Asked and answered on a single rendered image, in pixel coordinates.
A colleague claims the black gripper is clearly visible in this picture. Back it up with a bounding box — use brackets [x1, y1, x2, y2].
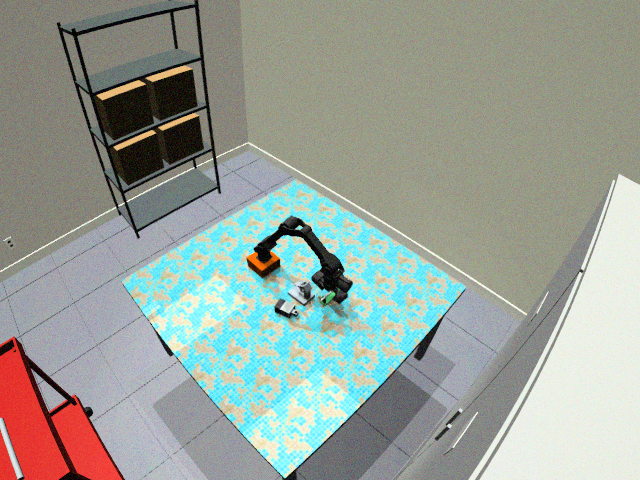
[311, 271, 348, 304]

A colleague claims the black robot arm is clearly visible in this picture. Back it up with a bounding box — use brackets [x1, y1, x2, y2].
[254, 215, 353, 293]

